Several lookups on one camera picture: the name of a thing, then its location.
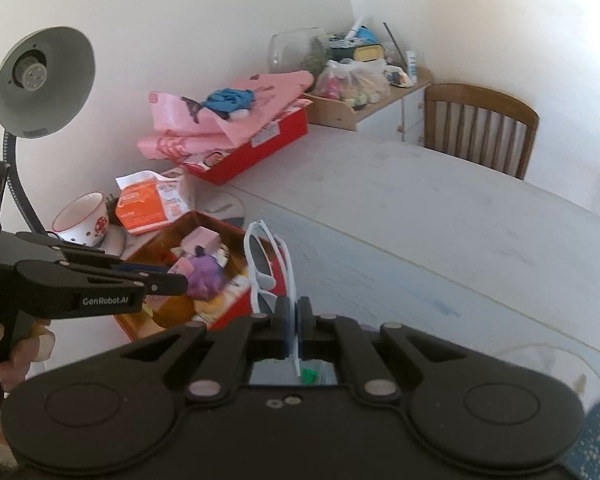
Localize white cup with red print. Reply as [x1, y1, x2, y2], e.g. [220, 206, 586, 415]
[52, 191, 110, 248]

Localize wooden side cabinet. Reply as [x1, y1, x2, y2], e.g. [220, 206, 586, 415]
[302, 67, 434, 146]

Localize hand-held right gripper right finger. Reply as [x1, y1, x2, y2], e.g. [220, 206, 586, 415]
[297, 296, 464, 402]

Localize glass jar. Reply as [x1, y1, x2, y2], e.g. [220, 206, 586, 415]
[268, 27, 331, 75]

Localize orange and white tissue pack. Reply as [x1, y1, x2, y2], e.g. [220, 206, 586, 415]
[115, 169, 194, 236]

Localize small pink box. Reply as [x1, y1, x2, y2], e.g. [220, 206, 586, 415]
[181, 226, 220, 256]

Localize white plastic bag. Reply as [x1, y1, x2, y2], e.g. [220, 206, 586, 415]
[313, 58, 392, 106]

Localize red gift box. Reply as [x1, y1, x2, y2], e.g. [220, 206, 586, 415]
[179, 104, 310, 185]

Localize blue cloth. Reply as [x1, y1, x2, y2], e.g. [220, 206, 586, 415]
[201, 88, 256, 114]

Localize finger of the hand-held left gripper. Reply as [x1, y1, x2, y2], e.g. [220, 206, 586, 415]
[80, 266, 189, 297]
[15, 231, 147, 274]

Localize purple plush toy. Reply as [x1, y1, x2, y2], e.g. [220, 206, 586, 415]
[187, 244, 226, 301]

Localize white sunglasses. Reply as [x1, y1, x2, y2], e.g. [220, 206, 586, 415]
[243, 219, 304, 379]

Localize red snack packet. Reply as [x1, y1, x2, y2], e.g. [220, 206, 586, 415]
[219, 274, 254, 312]

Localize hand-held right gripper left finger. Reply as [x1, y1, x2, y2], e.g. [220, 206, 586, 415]
[121, 296, 294, 399]

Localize wooden chair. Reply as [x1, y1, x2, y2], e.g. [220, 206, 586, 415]
[423, 82, 540, 181]

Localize yellow box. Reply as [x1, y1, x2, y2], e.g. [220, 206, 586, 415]
[353, 44, 385, 63]

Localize red tin box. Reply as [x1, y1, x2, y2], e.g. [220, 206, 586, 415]
[114, 210, 289, 344]

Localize thin black stick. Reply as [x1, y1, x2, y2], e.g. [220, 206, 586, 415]
[382, 21, 406, 69]

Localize grey desk lamp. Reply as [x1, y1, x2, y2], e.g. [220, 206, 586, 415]
[0, 26, 131, 261]

